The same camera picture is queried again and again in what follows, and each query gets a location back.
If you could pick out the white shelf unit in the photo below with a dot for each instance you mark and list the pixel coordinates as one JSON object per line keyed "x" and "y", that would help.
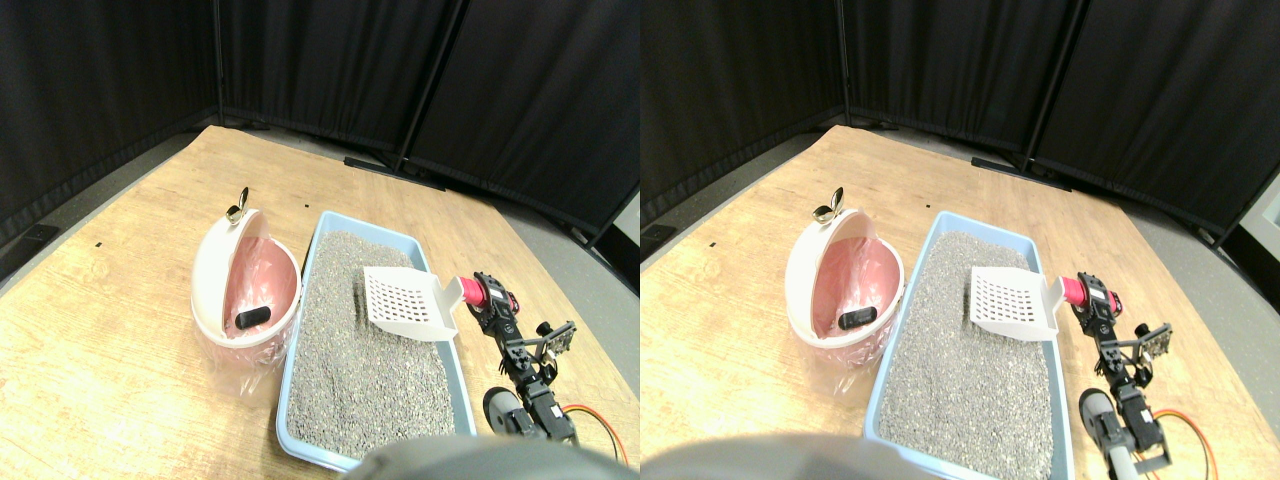
{"x": 1270, "y": 208}

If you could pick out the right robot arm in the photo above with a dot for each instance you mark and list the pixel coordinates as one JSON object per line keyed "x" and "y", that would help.
{"x": 545, "y": 405}
{"x": 1135, "y": 410}

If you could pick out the blue litter tray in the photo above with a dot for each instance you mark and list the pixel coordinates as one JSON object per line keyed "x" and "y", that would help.
{"x": 370, "y": 390}
{"x": 965, "y": 390}

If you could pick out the white bin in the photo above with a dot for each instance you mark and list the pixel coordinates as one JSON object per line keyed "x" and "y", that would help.
{"x": 215, "y": 270}
{"x": 810, "y": 270}

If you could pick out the black curtain stand pole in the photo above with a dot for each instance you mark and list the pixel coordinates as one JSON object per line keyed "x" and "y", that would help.
{"x": 1235, "y": 220}
{"x": 432, "y": 82}
{"x": 1052, "y": 82}
{"x": 612, "y": 215}
{"x": 843, "y": 60}
{"x": 218, "y": 60}

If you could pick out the black curtain stand foot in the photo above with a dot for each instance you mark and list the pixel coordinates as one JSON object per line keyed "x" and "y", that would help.
{"x": 655, "y": 235}
{"x": 395, "y": 172}
{"x": 42, "y": 235}
{"x": 1020, "y": 172}

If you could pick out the black lump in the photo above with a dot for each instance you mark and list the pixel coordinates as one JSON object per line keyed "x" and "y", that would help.
{"x": 253, "y": 319}
{"x": 858, "y": 319}

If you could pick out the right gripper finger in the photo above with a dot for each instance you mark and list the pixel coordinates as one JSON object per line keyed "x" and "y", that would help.
{"x": 498, "y": 298}
{"x": 1102, "y": 298}

